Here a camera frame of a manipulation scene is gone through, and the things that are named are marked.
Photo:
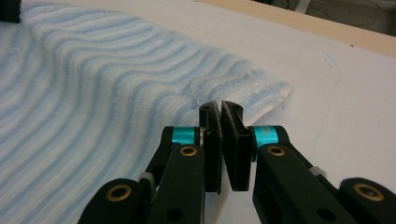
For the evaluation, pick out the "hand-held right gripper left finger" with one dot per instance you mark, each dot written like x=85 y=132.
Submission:
x=213 y=149

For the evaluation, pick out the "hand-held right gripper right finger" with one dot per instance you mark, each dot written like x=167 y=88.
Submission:
x=238 y=155

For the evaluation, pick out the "blue striped towel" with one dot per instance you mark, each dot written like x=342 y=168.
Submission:
x=93 y=109

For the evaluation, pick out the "white grid mat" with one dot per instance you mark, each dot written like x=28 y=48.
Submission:
x=342 y=109

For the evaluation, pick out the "wooden table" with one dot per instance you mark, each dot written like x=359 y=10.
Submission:
x=327 y=28

